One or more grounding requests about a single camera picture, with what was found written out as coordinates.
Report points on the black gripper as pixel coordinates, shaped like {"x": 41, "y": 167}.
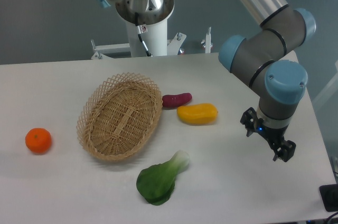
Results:
{"x": 272, "y": 131}

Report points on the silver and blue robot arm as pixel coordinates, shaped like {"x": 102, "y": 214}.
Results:
{"x": 259, "y": 62}

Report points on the green bok choy vegetable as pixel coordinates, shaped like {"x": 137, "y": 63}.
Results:
{"x": 157, "y": 182}

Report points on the yellow mango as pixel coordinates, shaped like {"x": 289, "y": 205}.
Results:
{"x": 199, "y": 114}

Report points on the black device at table edge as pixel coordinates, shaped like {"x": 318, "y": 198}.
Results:
{"x": 329, "y": 197}

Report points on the purple sweet potato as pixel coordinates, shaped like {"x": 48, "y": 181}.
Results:
{"x": 174, "y": 101}

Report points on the woven wicker basket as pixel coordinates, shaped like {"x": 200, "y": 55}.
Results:
{"x": 120, "y": 117}

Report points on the orange tangerine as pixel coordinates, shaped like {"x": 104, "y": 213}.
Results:
{"x": 38, "y": 140}

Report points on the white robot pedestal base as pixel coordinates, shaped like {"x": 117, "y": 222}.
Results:
{"x": 146, "y": 25}

